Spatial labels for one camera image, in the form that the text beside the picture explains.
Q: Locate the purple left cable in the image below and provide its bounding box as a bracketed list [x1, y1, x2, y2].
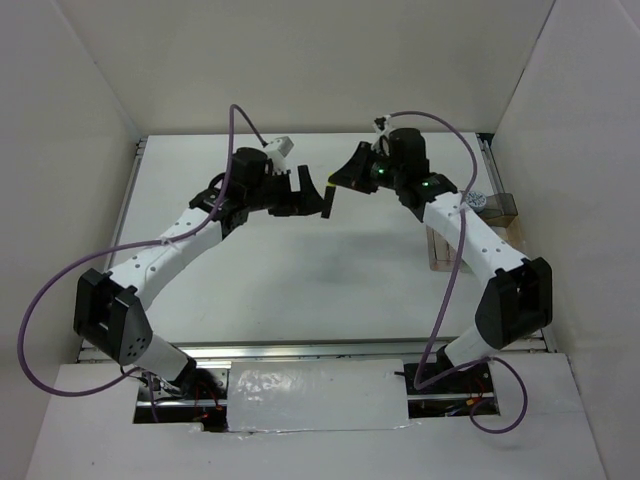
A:
[17, 103, 269, 424]

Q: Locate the clear compartment organizer box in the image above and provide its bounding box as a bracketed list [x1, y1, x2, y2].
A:
[426, 193, 526, 272]

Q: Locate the white foil sheet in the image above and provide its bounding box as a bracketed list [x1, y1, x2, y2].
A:
[227, 359, 409, 433]

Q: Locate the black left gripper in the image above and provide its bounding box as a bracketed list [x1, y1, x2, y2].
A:
[244, 164, 327, 217]

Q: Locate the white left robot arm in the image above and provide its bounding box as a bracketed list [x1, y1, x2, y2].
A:
[73, 147, 324, 399]

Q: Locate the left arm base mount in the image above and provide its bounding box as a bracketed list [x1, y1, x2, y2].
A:
[132, 364, 230, 433]

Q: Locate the black yellow-capped highlighter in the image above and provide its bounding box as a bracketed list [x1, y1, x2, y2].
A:
[321, 174, 337, 219]

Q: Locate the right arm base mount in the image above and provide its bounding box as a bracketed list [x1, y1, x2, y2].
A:
[394, 363, 499, 419]

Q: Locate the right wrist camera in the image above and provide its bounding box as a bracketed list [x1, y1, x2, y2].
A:
[372, 114, 392, 151]

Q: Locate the aluminium front rail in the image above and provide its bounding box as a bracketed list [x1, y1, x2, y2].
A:
[180, 340, 427, 361]

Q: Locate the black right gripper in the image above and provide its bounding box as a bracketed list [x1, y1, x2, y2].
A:
[330, 140, 406, 194]

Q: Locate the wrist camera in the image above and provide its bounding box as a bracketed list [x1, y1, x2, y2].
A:
[372, 114, 392, 151]
[262, 136, 294, 174]

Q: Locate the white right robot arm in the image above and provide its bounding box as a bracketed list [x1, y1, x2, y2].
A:
[329, 128, 552, 392]

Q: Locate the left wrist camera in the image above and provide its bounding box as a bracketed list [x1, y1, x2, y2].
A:
[262, 136, 294, 174]

